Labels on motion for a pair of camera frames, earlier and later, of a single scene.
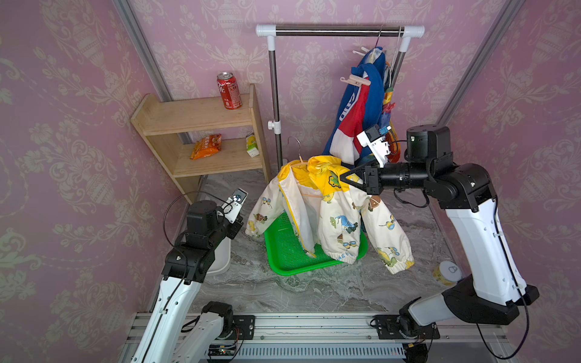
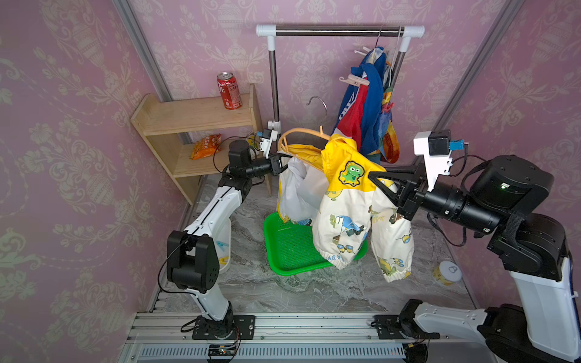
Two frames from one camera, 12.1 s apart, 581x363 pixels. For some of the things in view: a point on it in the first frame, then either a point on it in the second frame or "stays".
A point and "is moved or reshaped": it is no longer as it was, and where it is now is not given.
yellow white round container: [447, 273] stays
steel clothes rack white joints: [271, 31] stays
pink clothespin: [356, 80] stays
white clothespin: [363, 52] stays
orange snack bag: [206, 147] stays
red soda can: [229, 91] stays
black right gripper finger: [356, 184] to [395, 197]
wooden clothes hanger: [300, 146] is moved or reshaped
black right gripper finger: [359, 172] to [418, 167]
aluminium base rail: [343, 339] stays
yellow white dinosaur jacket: [320, 208] is moved or reshaped
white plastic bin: [222, 263] stays
